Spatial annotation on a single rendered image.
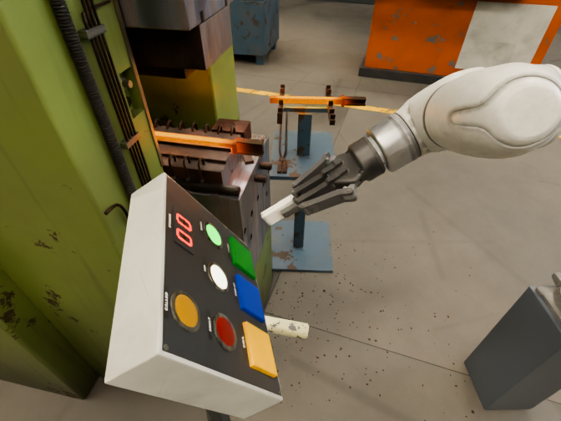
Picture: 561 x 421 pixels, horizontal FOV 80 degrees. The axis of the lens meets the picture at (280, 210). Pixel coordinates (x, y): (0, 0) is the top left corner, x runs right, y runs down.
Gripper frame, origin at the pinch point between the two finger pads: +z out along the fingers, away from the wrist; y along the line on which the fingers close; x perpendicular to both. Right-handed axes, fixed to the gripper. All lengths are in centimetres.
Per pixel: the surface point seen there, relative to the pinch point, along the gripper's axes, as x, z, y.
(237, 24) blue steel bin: -79, -4, 412
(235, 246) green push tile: -2.9, 12.5, 1.0
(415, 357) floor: -130, -1, 6
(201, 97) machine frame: -2, 14, 75
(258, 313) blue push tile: -7.1, 12.5, -13.1
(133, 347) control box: 16.6, 16.9, -24.7
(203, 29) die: 24.0, -3.9, 36.7
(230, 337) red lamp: 2.6, 12.9, -20.8
